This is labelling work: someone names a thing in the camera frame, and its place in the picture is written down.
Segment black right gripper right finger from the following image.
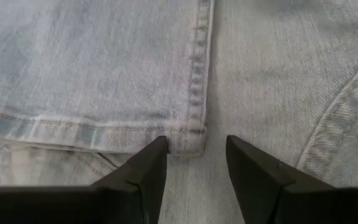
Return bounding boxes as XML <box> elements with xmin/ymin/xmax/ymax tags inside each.
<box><xmin>225</xmin><ymin>134</ymin><xmax>358</xmax><ymax>224</ymax></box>

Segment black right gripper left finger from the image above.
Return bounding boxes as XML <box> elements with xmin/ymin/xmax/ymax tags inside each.
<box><xmin>0</xmin><ymin>136</ymin><xmax>169</xmax><ymax>224</ymax></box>

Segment light blue jeans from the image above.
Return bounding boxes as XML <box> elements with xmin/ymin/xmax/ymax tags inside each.
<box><xmin>0</xmin><ymin>0</ymin><xmax>358</xmax><ymax>224</ymax></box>

